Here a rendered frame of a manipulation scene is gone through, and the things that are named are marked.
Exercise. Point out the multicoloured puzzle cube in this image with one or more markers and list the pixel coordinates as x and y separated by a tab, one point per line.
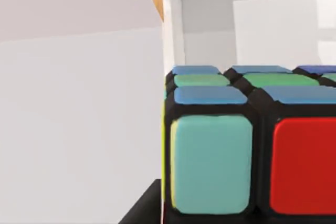
236	142

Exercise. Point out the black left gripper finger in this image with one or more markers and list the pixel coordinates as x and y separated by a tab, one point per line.
148	205

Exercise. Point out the white cabinet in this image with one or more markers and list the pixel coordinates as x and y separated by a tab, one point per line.
236	24

